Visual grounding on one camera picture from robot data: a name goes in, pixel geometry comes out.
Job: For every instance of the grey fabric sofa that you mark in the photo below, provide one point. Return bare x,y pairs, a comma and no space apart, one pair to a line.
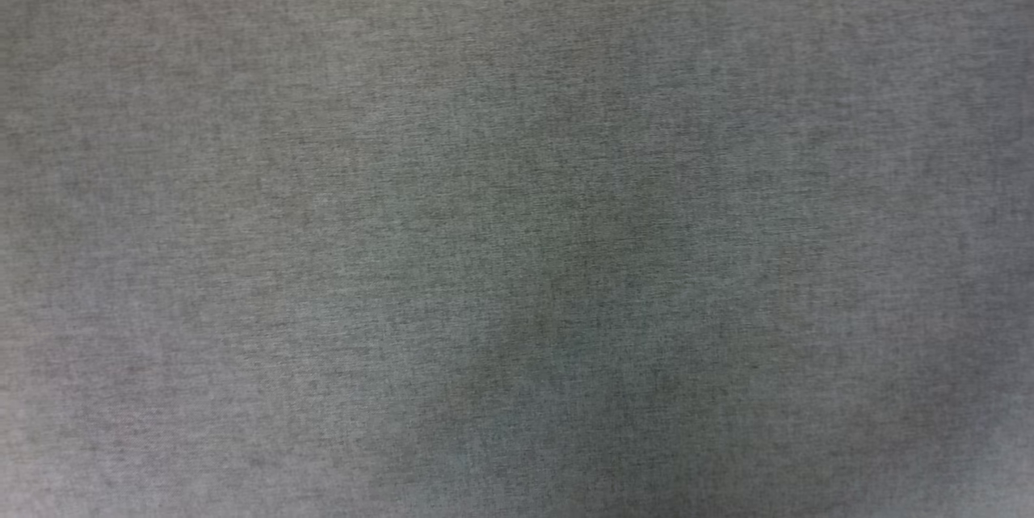
517,227

